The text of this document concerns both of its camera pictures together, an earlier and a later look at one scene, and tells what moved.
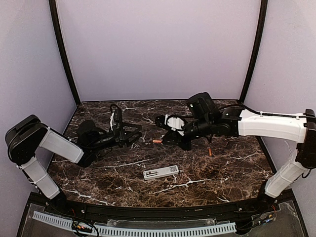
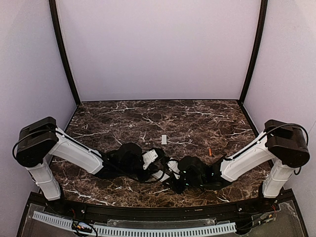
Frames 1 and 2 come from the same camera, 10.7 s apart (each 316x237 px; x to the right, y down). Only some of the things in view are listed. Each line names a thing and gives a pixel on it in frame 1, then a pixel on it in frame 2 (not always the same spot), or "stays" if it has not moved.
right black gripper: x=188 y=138 to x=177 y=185
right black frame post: x=263 y=8 stays
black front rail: x=156 y=211 stays
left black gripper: x=119 y=136 to x=150 y=170
